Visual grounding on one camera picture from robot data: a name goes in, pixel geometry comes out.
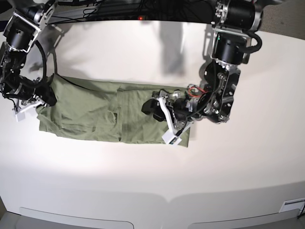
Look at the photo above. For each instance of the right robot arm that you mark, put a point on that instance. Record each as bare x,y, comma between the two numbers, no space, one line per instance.
29,19

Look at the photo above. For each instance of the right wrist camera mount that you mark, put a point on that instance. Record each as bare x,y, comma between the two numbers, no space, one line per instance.
22,107

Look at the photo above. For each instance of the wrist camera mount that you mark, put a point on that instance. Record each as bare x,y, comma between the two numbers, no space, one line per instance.
175,106
22,107

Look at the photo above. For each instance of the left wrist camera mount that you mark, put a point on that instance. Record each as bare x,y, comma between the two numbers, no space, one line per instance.
175,106

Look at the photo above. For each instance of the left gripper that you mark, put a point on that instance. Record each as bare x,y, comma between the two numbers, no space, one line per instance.
200,105

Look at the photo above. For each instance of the black power strip red light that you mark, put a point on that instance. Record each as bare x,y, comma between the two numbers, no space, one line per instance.
104,14

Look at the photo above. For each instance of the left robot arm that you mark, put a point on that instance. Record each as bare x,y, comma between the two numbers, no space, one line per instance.
234,25

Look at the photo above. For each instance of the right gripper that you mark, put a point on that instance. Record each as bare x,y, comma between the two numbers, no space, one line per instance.
19,87

